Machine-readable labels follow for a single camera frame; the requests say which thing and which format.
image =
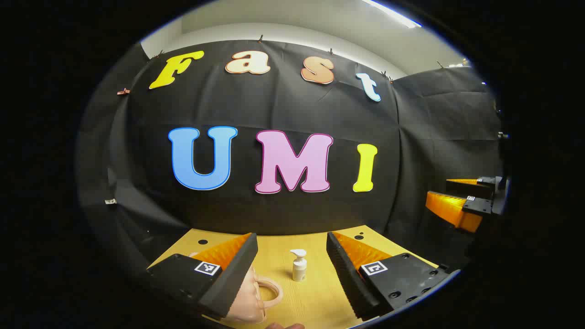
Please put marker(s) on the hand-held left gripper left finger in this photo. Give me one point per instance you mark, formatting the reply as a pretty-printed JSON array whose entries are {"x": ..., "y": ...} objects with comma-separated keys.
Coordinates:
[{"x": 237, "y": 269}]

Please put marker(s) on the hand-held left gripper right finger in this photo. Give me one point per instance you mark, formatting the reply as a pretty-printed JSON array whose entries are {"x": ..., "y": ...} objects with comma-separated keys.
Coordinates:
[{"x": 345, "y": 269}]

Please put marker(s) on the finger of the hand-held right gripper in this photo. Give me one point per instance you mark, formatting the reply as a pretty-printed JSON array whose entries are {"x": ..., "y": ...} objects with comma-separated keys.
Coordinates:
[
  {"x": 452, "y": 210},
  {"x": 466, "y": 189}
]

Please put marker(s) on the white pump bottle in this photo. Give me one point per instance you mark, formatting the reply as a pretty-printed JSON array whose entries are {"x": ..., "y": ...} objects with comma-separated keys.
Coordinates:
[{"x": 299, "y": 269}]

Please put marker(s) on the black backdrop cloth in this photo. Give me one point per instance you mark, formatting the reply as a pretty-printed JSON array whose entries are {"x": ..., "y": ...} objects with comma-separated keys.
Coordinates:
[{"x": 274, "y": 109}]

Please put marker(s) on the reddish cloth clip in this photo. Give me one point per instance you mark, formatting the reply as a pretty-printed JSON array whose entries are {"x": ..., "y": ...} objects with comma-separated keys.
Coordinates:
[{"x": 123, "y": 92}]

